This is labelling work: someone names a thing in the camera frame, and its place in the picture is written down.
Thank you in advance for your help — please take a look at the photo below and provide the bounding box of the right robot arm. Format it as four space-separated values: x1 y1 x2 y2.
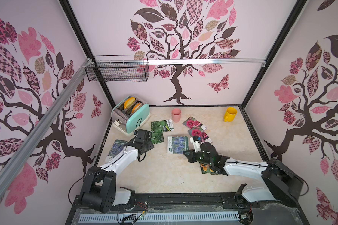
183 141 308 208

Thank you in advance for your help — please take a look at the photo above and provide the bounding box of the hollyhock seed packet rear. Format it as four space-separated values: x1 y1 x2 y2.
183 117 207 130

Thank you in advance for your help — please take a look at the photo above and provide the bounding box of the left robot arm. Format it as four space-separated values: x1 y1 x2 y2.
70 129 154 213

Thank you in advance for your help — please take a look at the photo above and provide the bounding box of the mint green toaster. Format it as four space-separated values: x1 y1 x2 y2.
111 95 151 136

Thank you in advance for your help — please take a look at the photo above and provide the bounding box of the black wire basket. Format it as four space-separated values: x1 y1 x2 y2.
85 53 149 82

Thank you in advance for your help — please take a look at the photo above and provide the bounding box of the hollyhock seed packet front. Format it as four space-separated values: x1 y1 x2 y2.
188 127 212 143

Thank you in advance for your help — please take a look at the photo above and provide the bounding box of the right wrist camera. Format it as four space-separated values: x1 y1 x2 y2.
190 136 201 153

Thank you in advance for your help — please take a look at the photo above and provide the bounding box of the aluminium rail left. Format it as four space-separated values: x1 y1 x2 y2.
0 59 94 198

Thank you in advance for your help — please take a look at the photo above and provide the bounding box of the aluminium rail rear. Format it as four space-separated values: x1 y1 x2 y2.
96 58 266 65

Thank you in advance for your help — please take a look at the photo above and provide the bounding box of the hollyhock seed packet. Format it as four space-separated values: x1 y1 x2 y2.
183 117 207 130
188 127 212 143

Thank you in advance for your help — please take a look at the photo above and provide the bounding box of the pink cup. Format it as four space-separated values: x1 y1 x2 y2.
171 108 182 123

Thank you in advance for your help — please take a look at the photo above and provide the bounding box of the lavender seed packet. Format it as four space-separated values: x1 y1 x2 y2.
104 140 127 163
167 136 189 154

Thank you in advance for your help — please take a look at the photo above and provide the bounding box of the aluminium rail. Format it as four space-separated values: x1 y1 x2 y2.
0 59 94 198
96 58 266 65

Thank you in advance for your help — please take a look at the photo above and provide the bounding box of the yellow mug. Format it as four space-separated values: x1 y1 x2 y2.
223 107 238 122

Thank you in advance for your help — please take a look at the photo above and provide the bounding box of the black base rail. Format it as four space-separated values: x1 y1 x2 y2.
75 191 299 213

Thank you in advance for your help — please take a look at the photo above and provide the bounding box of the green gourd packet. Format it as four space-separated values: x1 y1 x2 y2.
151 119 174 132
151 129 164 144

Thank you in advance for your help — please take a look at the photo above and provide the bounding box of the green gourd packet front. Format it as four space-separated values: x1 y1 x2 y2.
151 129 164 144

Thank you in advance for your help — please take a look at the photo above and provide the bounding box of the marigold seed packet left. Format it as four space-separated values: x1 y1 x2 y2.
200 163 215 174

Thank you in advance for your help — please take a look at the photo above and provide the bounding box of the green gourd packet rear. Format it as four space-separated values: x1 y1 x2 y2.
151 119 174 132

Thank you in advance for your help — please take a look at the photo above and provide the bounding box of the white slotted cable duct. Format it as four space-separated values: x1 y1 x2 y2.
78 211 240 225

